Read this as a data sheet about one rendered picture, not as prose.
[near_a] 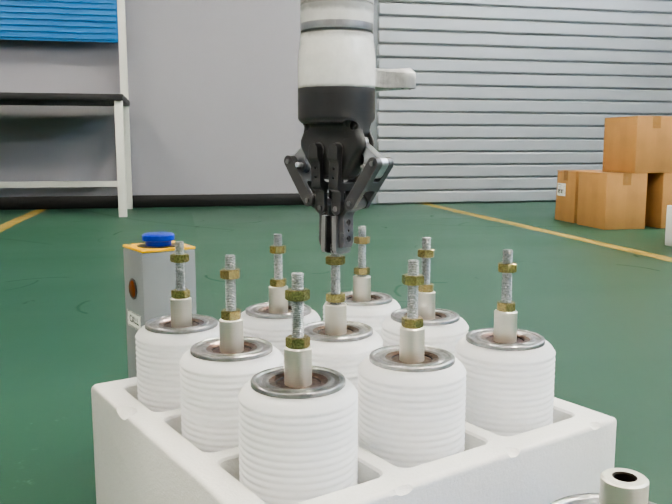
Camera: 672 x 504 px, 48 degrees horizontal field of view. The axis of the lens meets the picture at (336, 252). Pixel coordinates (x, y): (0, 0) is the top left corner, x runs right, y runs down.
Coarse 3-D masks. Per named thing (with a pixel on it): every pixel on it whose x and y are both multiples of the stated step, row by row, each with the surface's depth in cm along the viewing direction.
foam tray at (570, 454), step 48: (96, 384) 82; (96, 432) 81; (144, 432) 68; (480, 432) 68; (528, 432) 68; (576, 432) 68; (96, 480) 83; (144, 480) 69; (192, 480) 59; (384, 480) 58; (432, 480) 59; (480, 480) 62; (528, 480) 65; (576, 480) 69
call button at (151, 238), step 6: (144, 234) 93; (150, 234) 93; (156, 234) 93; (162, 234) 93; (168, 234) 93; (144, 240) 93; (150, 240) 92; (156, 240) 92; (162, 240) 93; (168, 240) 93
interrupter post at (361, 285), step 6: (354, 276) 91; (366, 276) 91; (354, 282) 91; (360, 282) 91; (366, 282) 91; (354, 288) 91; (360, 288) 91; (366, 288) 91; (354, 294) 91; (360, 294) 91; (366, 294) 91; (354, 300) 91; (360, 300) 91; (366, 300) 91
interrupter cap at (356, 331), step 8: (304, 328) 76; (312, 328) 76; (320, 328) 77; (352, 328) 77; (360, 328) 76; (368, 328) 76; (312, 336) 73; (320, 336) 73; (328, 336) 73; (336, 336) 73; (344, 336) 73; (352, 336) 73; (360, 336) 73; (368, 336) 74
